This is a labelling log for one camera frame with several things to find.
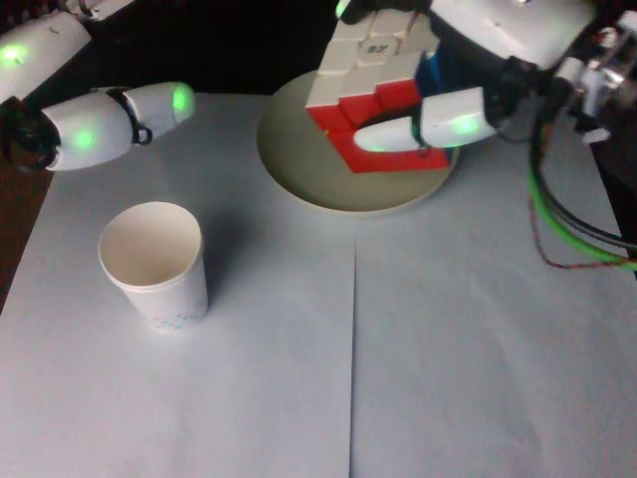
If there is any green cable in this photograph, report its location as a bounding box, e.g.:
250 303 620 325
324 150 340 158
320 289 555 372
526 143 637 266

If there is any Rubik's cube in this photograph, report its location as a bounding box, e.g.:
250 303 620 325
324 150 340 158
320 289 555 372
306 9 460 174

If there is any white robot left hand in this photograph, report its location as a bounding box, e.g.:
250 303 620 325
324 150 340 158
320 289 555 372
0 0 196 173

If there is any round cream plate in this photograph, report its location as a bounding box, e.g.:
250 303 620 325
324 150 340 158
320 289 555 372
256 69 459 219

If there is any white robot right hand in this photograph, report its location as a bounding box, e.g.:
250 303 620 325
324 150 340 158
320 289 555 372
335 0 594 155

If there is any white paper cup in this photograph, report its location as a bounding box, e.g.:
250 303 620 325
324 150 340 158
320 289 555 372
97 200 209 336

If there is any thin red cable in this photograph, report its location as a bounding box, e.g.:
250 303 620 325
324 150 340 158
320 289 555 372
528 198 637 273

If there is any white paper sheet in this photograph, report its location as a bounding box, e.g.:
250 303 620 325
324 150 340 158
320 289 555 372
350 94 637 478
0 89 357 478

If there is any black cable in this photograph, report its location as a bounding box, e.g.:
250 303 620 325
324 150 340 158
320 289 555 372
532 158 637 249

